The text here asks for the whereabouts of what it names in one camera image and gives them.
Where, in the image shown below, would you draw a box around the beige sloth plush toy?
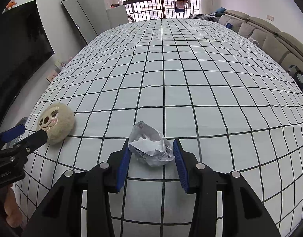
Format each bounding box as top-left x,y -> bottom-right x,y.
36,103 -> 75,145

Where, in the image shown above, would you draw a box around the person left hand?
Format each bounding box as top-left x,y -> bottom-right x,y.
0,183 -> 23,228

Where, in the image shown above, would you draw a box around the grey perforated laundry basket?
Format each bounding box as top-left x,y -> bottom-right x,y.
2,117 -> 28,149

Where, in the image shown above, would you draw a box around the checkered white bed sheet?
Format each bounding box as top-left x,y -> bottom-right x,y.
15,19 -> 303,236

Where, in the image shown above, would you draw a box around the plush toys above television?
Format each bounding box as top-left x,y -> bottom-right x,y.
3,0 -> 17,13

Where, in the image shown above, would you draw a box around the leaning floor mirror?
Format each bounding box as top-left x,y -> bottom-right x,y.
61,0 -> 97,44

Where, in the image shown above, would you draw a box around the black backpack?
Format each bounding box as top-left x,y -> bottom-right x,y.
288,65 -> 303,93

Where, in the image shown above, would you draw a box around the white cabinet by window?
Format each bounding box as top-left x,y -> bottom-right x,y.
106,4 -> 129,28

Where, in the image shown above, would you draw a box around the pink drawing photo frame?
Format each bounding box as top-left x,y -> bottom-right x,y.
46,70 -> 59,83

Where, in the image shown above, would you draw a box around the black wall television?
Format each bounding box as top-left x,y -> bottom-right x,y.
0,1 -> 54,125

